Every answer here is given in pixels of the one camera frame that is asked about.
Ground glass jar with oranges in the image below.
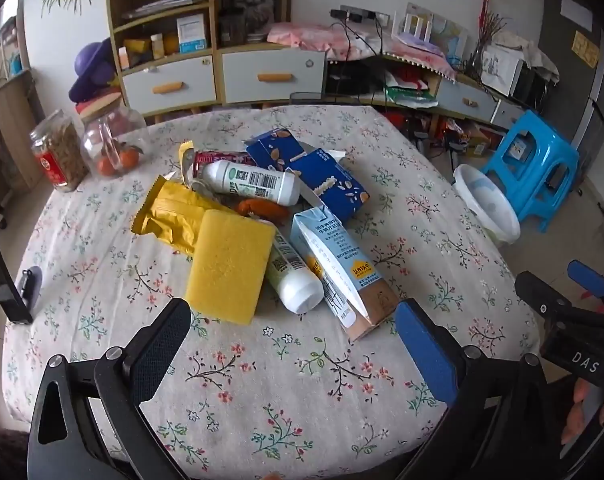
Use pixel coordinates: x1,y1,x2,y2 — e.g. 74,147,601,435
79,94,153,179

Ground pink cloth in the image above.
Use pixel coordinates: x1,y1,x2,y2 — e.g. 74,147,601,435
266,22,380,62

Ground red drink can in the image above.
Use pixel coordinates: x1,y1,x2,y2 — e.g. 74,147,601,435
193,150,257,179

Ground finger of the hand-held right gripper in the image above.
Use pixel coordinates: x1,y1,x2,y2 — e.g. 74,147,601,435
566,259,604,311
514,270,604,332

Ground dried branches in vase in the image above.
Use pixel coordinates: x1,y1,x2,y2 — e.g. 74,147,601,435
466,10,510,78

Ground yellow snack wrapper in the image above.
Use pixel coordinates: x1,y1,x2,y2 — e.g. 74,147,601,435
130,175,235,257

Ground light blue milk carton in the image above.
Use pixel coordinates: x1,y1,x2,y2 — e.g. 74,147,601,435
290,207,399,342

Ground grey refrigerator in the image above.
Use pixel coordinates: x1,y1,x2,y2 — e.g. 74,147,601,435
538,0,604,171

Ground white plastic drink bottle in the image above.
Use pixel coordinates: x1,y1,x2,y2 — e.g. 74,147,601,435
266,230,325,315
200,160,301,207

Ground plastic jar with red label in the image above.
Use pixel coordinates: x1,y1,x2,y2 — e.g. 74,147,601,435
29,109,90,194

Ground yellow sponge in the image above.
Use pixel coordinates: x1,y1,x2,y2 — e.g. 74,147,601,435
186,208,277,325

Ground orange peel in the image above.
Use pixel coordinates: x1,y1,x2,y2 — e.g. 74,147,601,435
237,198,291,222

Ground blue oat print carton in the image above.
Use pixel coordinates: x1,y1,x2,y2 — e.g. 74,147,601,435
286,148,371,224

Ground wooden cabinet with drawers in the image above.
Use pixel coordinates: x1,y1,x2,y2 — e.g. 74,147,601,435
106,0,329,117

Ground small gold foil wrapper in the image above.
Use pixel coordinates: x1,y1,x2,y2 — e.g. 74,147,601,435
177,141,199,187

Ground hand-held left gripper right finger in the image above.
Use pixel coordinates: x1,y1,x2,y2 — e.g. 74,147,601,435
394,299,559,480

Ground blue plastic stool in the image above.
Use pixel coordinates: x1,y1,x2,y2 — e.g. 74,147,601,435
482,110,581,234

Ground purple hat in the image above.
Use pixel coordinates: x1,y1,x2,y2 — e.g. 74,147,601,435
68,39,116,104

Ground person's right hand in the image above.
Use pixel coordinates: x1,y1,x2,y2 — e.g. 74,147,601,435
562,377,604,442

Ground white and blue box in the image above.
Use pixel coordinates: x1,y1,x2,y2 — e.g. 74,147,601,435
176,13,209,54

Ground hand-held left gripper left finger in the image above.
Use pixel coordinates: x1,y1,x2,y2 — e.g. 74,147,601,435
26,297,193,480

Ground white plastic bin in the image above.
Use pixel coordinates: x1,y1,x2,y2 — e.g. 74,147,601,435
452,164,522,246

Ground blue almond print carton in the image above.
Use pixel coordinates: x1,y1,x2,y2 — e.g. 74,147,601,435
245,129,313,172

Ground wall power strip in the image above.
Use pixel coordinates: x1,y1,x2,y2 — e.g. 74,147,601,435
331,5,391,26

